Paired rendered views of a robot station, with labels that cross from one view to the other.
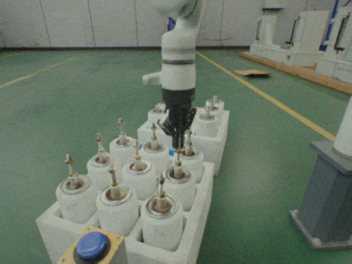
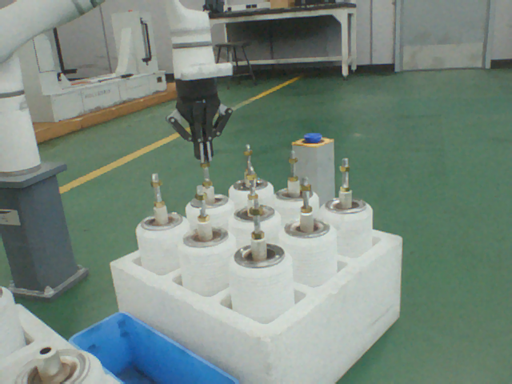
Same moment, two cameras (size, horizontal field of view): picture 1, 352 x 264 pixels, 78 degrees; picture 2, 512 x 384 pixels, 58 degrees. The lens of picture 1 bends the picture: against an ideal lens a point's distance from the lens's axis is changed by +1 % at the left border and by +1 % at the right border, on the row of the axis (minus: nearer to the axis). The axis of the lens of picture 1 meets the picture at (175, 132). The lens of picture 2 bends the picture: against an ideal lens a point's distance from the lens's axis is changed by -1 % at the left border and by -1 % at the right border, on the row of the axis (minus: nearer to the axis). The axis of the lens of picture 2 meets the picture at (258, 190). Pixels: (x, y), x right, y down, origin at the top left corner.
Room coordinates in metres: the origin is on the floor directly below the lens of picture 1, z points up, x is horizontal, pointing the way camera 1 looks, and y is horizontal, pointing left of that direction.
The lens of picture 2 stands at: (1.22, 0.45, 0.57)
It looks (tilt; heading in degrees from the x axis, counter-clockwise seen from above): 19 degrees down; 205
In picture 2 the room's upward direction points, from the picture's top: 4 degrees counter-clockwise
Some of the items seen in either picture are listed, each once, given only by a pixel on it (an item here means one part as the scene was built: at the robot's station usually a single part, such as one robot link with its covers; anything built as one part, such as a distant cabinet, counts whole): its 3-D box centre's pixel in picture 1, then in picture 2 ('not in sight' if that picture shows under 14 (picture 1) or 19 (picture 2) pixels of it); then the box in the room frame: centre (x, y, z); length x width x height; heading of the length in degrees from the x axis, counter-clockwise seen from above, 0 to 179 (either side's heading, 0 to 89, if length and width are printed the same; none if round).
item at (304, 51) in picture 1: (285, 36); not in sight; (4.12, -1.92, 0.45); 1.61 x 0.57 x 0.74; 5
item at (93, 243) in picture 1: (91, 246); (313, 138); (0.22, 0.13, 0.32); 0.04 x 0.04 x 0.02
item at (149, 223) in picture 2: (188, 152); (162, 222); (0.59, -0.04, 0.25); 0.08 x 0.08 x 0.01
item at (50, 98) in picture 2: not in sight; (85, 58); (-1.76, -2.41, 0.45); 1.51 x 0.57 x 0.74; 5
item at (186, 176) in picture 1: (178, 174); (209, 202); (0.48, -0.01, 0.25); 0.08 x 0.08 x 0.01
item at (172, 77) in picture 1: (172, 71); (197, 58); (0.49, 0.01, 0.53); 0.11 x 0.09 x 0.06; 51
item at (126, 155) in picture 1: (126, 163); (263, 308); (0.66, 0.18, 0.16); 0.10 x 0.10 x 0.18
